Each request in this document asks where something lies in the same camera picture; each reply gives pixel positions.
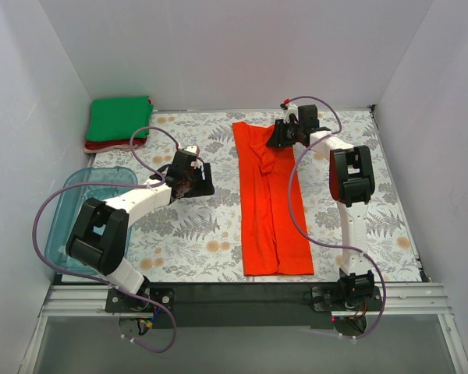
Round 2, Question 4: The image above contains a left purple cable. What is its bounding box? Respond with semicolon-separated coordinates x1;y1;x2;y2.
31;127;178;354

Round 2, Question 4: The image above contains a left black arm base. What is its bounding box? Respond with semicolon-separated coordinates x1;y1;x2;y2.
105;288;175;313

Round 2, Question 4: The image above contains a clear teal plastic bin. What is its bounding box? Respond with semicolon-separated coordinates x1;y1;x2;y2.
44;167;137;276

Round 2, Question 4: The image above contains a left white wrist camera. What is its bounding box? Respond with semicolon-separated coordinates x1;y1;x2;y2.
183;145;201;168

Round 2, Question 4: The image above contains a floral patterned table mat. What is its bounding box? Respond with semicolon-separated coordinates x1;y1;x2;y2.
94;111;421;282

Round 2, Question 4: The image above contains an aluminium frame rail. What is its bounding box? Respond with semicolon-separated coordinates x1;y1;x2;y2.
21;282;468;373

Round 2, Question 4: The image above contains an orange t-shirt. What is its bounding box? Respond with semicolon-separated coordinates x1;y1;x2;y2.
232;122;314;276

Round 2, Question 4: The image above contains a folded pink t-shirt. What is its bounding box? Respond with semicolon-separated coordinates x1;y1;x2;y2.
83;144;130;154

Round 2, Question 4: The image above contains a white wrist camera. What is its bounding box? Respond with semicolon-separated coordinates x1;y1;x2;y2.
280;99;298;123
183;145;201;168

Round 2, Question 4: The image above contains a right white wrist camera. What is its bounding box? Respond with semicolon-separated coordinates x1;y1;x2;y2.
280;99;298;123

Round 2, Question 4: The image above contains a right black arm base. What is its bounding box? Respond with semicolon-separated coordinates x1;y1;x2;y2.
303;286;383;313

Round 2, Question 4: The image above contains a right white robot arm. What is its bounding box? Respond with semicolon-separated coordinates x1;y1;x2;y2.
267;100;375;310

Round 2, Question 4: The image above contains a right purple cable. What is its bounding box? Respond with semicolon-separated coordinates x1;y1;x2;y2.
287;95;388;340

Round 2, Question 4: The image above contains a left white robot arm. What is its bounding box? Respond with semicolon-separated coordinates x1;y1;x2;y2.
66;146;215;312

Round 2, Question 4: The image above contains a purple cable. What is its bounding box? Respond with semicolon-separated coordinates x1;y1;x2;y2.
31;127;178;354
287;95;388;340

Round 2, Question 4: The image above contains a folded green t-shirt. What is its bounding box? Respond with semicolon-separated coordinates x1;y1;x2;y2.
85;95;154;143

